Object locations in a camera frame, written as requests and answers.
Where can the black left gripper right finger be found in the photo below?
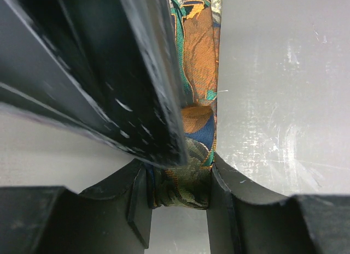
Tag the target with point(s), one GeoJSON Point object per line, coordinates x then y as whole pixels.
{"type": "Point", "coordinates": [245, 217]}

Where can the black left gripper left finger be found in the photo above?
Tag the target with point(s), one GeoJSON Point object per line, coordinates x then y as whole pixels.
{"type": "Point", "coordinates": [112, 216]}

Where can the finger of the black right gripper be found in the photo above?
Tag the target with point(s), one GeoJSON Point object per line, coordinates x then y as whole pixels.
{"type": "Point", "coordinates": [107, 69]}

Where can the orange blue leaf-pattern tie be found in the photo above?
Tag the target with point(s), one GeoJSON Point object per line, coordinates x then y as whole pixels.
{"type": "Point", "coordinates": [197, 25]}

